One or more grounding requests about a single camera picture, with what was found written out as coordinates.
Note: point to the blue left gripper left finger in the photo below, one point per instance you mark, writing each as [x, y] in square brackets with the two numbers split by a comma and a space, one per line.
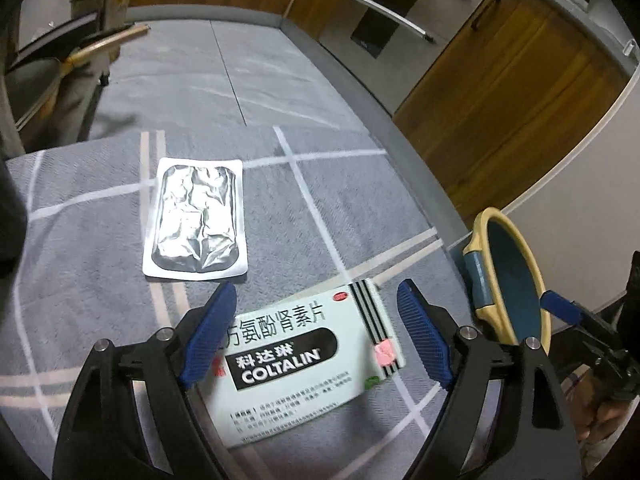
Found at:
[201, 332]

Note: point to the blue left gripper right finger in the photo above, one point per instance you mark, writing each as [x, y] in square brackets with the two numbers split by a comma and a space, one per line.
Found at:
[431, 347]

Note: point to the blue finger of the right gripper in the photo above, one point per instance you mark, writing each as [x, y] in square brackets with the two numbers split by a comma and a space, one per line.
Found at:
[561, 308]

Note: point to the yellow rimmed teal trash bin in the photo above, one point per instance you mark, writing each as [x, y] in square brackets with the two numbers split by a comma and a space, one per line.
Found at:
[506, 281]

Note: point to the wooden kitchen cabinet counter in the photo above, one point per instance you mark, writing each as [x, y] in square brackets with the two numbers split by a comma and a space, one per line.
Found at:
[519, 86]

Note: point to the person's right hand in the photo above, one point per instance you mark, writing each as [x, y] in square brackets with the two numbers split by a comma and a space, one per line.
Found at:
[594, 417]

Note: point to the green white medicine box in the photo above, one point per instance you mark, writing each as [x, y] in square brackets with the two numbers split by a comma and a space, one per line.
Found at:
[282, 366]

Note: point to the silver foil blister pack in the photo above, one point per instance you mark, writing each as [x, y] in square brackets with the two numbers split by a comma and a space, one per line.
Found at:
[196, 228]

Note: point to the grey checked floor mat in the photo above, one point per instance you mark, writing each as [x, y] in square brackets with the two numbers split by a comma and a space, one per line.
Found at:
[321, 207]

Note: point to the metal shelving rack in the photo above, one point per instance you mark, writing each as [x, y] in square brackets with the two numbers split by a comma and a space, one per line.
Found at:
[39, 108]

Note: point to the wooden handled broom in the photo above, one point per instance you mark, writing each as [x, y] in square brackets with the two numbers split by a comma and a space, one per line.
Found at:
[83, 56]

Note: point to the built-in oven with handles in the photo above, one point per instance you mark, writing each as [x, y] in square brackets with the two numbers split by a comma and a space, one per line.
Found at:
[389, 45]

